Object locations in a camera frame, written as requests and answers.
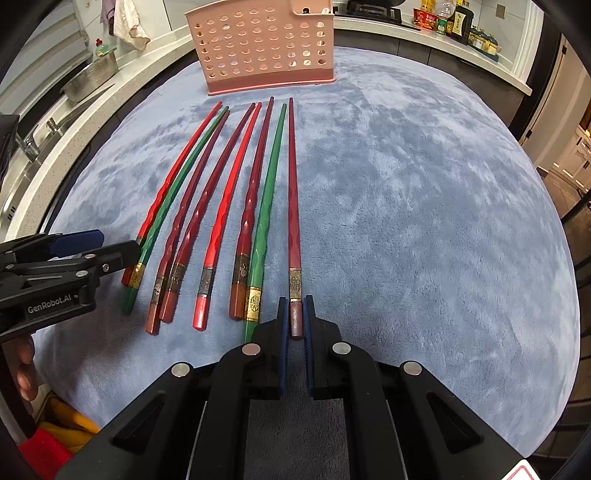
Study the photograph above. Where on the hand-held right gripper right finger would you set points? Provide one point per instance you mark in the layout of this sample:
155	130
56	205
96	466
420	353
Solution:
309	323

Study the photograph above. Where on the chrome sink faucet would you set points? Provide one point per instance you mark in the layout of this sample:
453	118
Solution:
30	145

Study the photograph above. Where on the green dish soap bottle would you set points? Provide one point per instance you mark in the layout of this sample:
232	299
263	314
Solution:
100	48

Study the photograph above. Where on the red textured item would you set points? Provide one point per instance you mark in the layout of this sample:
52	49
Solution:
44	454

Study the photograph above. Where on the white window blinds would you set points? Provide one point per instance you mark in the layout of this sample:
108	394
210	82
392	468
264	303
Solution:
41	32

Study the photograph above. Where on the red instant noodle cup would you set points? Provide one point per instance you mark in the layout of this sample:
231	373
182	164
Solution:
425	19

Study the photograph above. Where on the stainless steel sink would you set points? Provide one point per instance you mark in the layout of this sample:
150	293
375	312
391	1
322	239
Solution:
27	184

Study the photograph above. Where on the pink perforated utensil basket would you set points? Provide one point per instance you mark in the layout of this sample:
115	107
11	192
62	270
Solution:
258	50

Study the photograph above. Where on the white stained hanging towel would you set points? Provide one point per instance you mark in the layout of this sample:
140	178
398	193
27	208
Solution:
131	27

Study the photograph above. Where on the clear plastic bottle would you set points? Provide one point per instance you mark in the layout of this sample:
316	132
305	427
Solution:
445	8

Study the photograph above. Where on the row of red green chopsticks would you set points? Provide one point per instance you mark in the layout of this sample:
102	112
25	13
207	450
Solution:
184	180

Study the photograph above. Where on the green chopstick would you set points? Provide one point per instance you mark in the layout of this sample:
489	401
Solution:
270	198

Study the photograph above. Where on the yellow seasoning packet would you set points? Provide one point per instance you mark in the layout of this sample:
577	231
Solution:
428	4

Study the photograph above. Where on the black gas stove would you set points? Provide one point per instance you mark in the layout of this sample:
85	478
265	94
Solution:
374	11

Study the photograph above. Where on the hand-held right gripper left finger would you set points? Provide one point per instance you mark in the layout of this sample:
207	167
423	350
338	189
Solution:
282	323

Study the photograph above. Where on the white cabinet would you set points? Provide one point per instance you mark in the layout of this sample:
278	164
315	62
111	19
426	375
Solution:
577	157

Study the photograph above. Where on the bright red chopstick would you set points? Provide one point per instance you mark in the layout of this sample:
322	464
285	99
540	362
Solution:
231	194
180	168

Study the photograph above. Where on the stainless steel pot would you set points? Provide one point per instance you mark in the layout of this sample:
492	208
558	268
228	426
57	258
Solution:
87	78

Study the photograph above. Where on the person's left hand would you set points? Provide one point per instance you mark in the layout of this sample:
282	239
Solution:
25	369

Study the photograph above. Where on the row of small seasoning jars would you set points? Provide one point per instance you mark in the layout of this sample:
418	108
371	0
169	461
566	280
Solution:
485	42

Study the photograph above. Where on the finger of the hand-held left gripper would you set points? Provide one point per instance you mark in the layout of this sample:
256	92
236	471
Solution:
115	256
78	240

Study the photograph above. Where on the purple hanging cloth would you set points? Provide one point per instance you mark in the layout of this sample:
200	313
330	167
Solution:
108	9

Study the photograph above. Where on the small green-capped bottle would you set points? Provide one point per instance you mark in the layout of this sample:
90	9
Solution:
442	26

